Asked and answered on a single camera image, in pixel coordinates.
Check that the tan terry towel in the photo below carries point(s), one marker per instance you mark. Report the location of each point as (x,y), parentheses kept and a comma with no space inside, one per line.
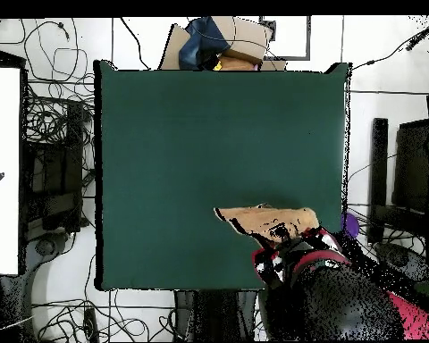
(264,218)

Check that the black metal rack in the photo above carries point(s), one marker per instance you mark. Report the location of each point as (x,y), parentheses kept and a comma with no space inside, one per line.
(71,143)

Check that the dark green table cloth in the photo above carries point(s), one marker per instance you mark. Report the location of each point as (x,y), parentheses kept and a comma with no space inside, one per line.
(200,143)

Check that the black panel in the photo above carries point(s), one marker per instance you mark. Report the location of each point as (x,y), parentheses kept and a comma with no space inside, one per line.
(413,160)

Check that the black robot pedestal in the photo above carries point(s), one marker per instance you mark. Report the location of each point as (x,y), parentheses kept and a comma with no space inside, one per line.
(214,314)

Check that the dark blue garment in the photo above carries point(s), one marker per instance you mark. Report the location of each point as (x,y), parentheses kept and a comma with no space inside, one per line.
(200,43)

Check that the black upright bar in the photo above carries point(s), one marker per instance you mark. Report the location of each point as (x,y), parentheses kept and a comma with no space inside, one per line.
(378,160)

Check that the brown cardboard box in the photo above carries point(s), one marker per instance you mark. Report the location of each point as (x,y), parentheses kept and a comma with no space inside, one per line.
(246,35)

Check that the black power brick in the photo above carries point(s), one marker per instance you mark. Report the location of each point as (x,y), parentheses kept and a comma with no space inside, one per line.
(91,323)

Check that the white board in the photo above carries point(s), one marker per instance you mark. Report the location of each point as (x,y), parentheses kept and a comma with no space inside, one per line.
(1,143)

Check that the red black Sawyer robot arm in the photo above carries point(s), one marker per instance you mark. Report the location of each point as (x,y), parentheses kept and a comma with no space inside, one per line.
(336,307)

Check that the black square floor frame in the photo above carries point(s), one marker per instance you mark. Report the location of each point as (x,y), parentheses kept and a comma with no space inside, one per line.
(308,35)

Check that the grey stand base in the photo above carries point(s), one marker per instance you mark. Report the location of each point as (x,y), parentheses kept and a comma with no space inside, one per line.
(397,259)
(46,246)

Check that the purple round object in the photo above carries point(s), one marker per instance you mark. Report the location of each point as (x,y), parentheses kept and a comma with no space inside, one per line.
(352,225)

